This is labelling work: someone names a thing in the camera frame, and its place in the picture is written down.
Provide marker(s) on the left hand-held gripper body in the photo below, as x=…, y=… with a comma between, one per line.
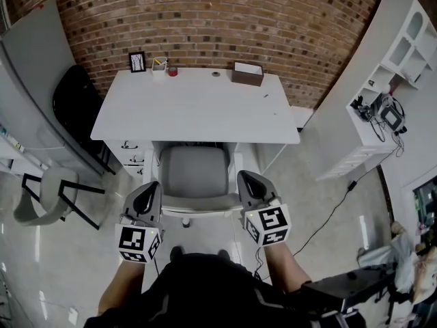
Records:
x=136, y=241

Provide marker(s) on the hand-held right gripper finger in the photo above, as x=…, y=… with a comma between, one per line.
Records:
x=243, y=191
x=268, y=188

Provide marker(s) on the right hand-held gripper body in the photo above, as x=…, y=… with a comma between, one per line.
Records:
x=273, y=222

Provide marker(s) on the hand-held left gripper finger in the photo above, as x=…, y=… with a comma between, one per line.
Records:
x=129, y=203
x=157, y=210

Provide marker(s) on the white grey office chair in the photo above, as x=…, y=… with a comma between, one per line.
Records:
x=194, y=173

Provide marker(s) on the person's left forearm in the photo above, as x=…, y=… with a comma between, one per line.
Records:
x=119, y=285

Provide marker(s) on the person's right forearm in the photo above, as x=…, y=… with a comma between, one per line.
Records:
x=283, y=268

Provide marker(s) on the grey chair black legs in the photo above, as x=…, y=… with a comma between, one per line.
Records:
x=51, y=186

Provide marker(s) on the white desk with drawers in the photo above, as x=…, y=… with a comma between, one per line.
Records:
x=194, y=108

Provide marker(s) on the black folded chair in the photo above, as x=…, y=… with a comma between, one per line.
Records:
x=73, y=97

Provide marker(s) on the white hutch desk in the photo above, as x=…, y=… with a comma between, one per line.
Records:
x=341, y=80

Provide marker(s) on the black office chair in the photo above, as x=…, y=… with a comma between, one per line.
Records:
x=389, y=311

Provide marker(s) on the person's left black shoe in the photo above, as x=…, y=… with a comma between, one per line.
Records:
x=177, y=253

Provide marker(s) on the person's black shoe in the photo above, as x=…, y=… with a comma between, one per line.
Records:
x=223, y=254
x=177, y=253

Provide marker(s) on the person's right black shoe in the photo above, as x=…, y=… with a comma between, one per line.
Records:
x=223, y=254

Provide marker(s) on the white low box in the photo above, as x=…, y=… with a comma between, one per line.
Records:
x=302, y=116

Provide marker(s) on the person's black shirt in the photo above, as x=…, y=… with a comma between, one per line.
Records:
x=205, y=296

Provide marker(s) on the black bag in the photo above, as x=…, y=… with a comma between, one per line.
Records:
x=341, y=289

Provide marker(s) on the brown tissue box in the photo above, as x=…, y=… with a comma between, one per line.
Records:
x=244, y=78

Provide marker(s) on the small round grey disc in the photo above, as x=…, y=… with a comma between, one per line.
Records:
x=215, y=74

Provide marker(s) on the black gadget cluster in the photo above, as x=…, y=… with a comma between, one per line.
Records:
x=363, y=109

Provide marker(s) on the white shelving rack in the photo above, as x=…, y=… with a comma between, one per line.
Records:
x=13, y=152

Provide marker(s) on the white pen holder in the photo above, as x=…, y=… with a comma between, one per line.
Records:
x=158, y=72

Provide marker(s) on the red tape roll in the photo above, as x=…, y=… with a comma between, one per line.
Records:
x=168, y=71

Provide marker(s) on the black white screen device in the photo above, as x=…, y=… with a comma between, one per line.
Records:
x=389, y=115

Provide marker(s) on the black power adapter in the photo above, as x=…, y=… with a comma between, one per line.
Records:
x=400, y=130

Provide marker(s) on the small white round lamp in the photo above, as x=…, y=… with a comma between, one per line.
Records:
x=386, y=88

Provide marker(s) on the grey refrigerator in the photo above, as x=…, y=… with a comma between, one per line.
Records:
x=34, y=80

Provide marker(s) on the black picture frame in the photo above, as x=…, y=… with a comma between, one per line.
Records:
x=137, y=62

